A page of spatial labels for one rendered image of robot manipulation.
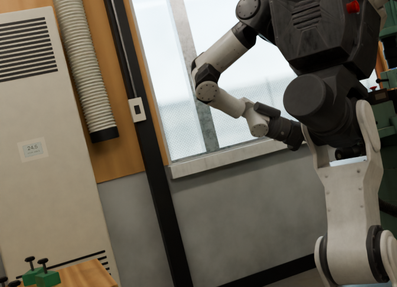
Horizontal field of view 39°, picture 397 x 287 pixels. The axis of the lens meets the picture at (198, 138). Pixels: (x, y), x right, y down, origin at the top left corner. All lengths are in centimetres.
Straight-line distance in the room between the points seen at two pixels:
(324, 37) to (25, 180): 181
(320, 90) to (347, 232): 37
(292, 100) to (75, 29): 190
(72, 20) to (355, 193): 203
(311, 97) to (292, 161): 225
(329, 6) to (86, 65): 181
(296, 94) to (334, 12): 24
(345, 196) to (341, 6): 48
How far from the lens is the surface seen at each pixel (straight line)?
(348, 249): 146
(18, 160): 289
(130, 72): 320
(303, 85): 139
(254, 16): 172
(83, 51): 308
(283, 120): 204
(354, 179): 150
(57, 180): 290
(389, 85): 231
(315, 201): 369
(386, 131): 214
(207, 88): 182
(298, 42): 152
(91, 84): 306
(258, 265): 354
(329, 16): 150
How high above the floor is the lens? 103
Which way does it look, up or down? 1 degrees down
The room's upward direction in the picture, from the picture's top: 14 degrees counter-clockwise
